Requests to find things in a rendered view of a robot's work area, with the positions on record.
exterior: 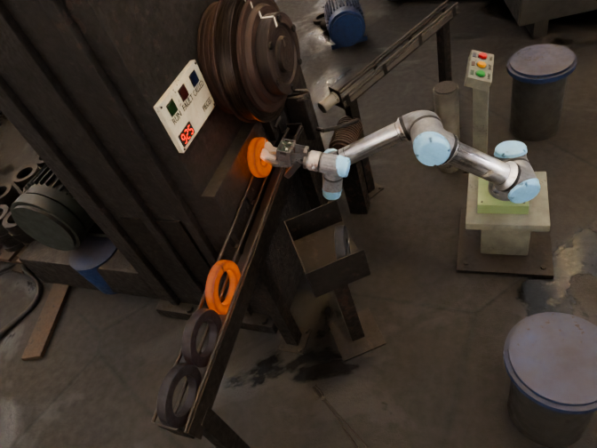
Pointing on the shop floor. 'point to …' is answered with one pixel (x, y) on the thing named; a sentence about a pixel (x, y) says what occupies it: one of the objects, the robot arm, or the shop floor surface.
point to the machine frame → (142, 141)
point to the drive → (66, 237)
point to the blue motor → (345, 22)
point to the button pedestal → (481, 84)
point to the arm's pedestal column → (504, 252)
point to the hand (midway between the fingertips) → (258, 153)
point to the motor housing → (352, 185)
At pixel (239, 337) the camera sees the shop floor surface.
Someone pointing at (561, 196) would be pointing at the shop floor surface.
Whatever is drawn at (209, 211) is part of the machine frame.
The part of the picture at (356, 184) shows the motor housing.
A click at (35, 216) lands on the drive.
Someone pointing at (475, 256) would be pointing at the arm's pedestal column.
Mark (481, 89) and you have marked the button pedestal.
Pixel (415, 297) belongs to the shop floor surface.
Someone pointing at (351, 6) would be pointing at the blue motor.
